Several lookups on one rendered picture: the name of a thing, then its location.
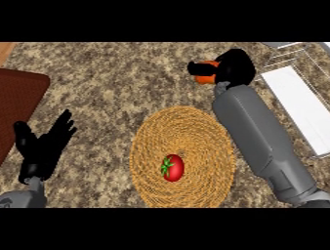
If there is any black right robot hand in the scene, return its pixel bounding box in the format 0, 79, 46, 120
186, 48, 258, 88

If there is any white wire tiered shelf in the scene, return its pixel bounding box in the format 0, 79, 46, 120
253, 41, 330, 160

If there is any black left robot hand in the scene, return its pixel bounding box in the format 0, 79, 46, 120
13, 108, 79, 186

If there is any red tomato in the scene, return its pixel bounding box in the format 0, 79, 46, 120
161, 153, 186, 184

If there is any round woven wicker placemat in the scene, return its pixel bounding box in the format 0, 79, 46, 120
128, 105, 237, 209

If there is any dark red cutting board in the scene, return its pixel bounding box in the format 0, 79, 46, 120
0, 65, 51, 199

